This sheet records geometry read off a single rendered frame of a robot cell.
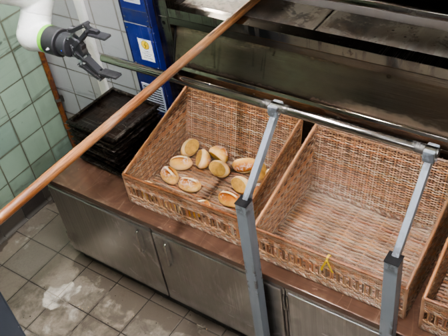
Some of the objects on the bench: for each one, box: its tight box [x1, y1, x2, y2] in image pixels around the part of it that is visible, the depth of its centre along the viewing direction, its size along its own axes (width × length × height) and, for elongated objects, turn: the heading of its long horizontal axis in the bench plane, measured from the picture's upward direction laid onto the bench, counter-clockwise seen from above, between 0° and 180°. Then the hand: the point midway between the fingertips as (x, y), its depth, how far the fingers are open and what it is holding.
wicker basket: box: [121, 86, 303, 247], centre depth 244 cm, size 49×56×28 cm
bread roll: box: [209, 160, 230, 178], centre depth 255 cm, size 6×10×7 cm
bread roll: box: [209, 146, 229, 163], centre depth 261 cm, size 6×10×7 cm, turn 49°
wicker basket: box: [255, 123, 448, 319], centre depth 214 cm, size 49×56×28 cm
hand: (111, 57), depth 190 cm, fingers open, 13 cm apart
